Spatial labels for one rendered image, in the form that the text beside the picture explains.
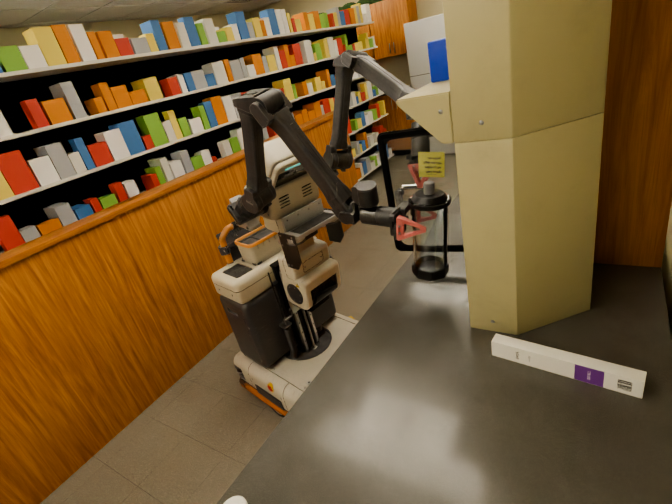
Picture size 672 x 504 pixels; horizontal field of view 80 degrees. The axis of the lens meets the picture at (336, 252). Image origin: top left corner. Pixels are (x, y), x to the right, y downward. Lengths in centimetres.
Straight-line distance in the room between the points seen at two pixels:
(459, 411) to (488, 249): 35
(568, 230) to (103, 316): 222
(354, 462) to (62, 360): 189
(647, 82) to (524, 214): 44
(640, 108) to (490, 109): 46
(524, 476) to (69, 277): 214
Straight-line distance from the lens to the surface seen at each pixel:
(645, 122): 122
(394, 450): 85
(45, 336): 243
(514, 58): 83
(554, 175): 93
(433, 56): 107
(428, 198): 104
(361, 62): 156
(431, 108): 87
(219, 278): 200
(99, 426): 271
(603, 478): 84
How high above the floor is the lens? 162
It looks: 25 degrees down
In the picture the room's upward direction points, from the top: 14 degrees counter-clockwise
